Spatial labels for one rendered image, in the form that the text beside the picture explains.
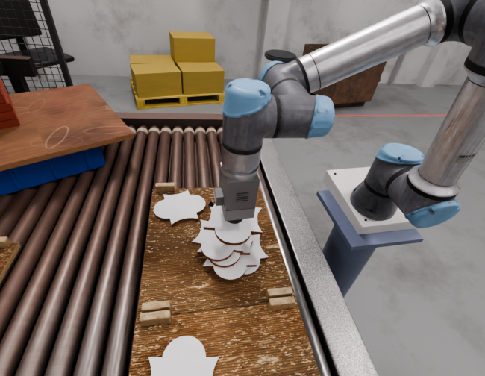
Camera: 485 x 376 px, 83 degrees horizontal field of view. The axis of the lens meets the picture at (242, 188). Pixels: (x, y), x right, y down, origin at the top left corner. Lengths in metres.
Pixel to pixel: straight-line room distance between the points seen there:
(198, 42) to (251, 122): 3.53
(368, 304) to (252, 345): 1.38
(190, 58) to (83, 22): 1.50
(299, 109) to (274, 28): 4.12
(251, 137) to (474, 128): 0.45
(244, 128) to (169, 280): 0.40
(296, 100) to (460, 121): 0.36
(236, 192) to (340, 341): 0.39
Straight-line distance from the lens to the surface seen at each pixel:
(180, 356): 0.61
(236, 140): 0.47
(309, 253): 0.80
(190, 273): 0.70
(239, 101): 0.44
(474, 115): 0.70
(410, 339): 1.96
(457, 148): 0.74
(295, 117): 0.48
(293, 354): 0.64
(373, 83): 4.43
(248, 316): 0.65
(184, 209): 0.82
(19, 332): 0.76
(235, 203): 0.55
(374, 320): 1.91
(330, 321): 0.72
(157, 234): 0.78
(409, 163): 0.88
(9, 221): 0.99
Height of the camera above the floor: 1.52
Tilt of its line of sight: 40 degrees down
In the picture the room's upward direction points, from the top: 7 degrees clockwise
